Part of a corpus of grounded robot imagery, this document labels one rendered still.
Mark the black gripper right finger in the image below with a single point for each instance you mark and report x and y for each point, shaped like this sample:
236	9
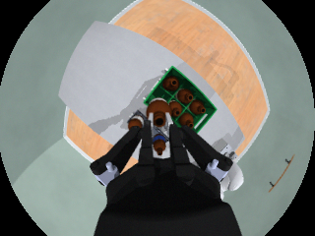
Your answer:
205	155

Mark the green bottle crate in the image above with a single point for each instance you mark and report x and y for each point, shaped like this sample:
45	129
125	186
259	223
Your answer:
185	84

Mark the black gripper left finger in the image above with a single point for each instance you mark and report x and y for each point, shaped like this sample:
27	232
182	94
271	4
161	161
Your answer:
108	167

